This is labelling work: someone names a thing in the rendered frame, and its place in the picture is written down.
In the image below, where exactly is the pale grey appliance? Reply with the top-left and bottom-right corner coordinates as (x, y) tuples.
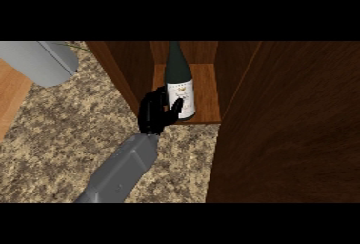
(0, 41), (80, 88)

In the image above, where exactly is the dark green wine bottle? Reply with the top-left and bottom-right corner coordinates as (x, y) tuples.
(164, 41), (196, 122)

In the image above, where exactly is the brown wooden cabinet door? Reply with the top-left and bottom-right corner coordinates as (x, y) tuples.
(204, 41), (360, 204)

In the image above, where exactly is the brown wooden cabinet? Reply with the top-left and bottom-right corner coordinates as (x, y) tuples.
(84, 41), (264, 125)

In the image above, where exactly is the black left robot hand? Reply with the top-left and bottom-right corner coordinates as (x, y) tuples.
(137, 85), (186, 137)

